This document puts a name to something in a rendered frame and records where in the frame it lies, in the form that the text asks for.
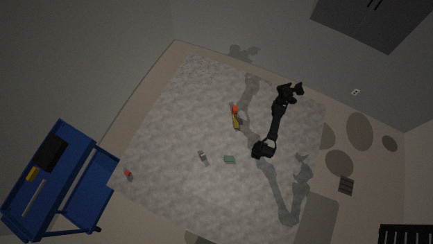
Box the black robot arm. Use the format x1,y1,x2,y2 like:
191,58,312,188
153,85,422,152
251,86,297,159

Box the yellow and red bar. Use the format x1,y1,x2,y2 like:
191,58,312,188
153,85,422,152
232,105,239,129

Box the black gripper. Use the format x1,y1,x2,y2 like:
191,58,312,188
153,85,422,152
276,82,304,101

